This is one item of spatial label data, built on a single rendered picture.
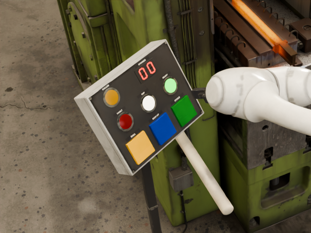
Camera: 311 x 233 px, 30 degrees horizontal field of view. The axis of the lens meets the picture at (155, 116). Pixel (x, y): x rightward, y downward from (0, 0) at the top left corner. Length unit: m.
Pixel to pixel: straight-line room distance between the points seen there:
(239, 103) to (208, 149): 1.19
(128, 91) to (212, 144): 0.83
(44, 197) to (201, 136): 1.00
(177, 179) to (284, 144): 0.46
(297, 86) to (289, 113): 0.15
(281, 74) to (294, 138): 0.99
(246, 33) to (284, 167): 0.63
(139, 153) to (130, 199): 1.20
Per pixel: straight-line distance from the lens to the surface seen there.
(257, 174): 2.43
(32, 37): 4.16
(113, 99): 1.69
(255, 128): 2.22
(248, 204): 2.58
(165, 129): 1.79
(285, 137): 2.36
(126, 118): 1.72
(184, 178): 2.46
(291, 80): 1.41
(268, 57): 2.12
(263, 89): 1.31
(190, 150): 2.22
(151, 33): 2.00
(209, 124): 2.39
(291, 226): 2.79
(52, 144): 3.29
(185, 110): 1.84
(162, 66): 1.80
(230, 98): 1.30
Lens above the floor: 2.26
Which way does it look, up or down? 43 degrees down
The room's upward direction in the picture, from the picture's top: 9 degrees counter-clockwise
